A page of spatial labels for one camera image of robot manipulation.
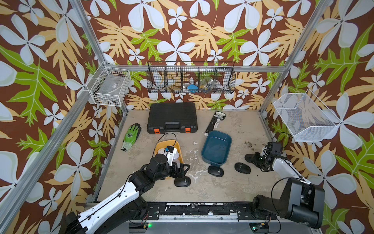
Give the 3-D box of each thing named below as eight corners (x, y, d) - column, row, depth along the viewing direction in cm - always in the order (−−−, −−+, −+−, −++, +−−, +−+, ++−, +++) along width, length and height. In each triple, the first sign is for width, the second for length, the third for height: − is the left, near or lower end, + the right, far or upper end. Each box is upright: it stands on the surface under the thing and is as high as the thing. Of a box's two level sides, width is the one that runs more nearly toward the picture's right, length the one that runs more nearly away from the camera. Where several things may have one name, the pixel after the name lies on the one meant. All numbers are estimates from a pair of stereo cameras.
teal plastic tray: (203, 168, 91) (203, 164, 86) (200, 134, 108) (201, 129, 103) (234, 168, 91) (237, 164, 86) (227, 134, 108) (229, 129, 103)
